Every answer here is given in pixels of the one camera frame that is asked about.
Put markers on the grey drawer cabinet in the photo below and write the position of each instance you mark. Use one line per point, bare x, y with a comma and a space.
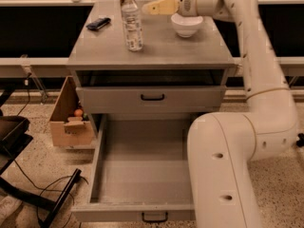
102, 59

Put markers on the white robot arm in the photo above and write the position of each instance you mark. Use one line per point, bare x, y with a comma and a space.
219, 145

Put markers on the orange fruit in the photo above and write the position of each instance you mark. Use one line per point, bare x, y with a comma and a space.
78, 112

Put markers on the black chair frame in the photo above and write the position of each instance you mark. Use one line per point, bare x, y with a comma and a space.
39, 165

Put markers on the white ceramic bowl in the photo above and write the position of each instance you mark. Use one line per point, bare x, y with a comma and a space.
186, 26

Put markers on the black drawer handle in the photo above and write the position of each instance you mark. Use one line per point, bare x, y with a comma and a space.
151, 98
148, 217

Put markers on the black lower drawer handle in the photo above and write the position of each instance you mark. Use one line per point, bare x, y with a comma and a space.
148, 217

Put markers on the dark blue snack packet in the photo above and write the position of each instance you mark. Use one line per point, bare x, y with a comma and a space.
99, 23

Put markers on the clear plastic water bottle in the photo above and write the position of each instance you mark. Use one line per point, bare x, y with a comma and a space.
132, 25

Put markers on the closed grey middle drawer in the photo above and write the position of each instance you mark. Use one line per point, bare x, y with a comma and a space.
127, 99

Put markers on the brown cardboard box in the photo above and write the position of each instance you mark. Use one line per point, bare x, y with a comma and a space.
66, 129

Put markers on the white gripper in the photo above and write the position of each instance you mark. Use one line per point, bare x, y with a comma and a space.
185, 1

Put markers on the open grey bottom drawer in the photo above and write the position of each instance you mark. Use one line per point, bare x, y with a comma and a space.
139, 165

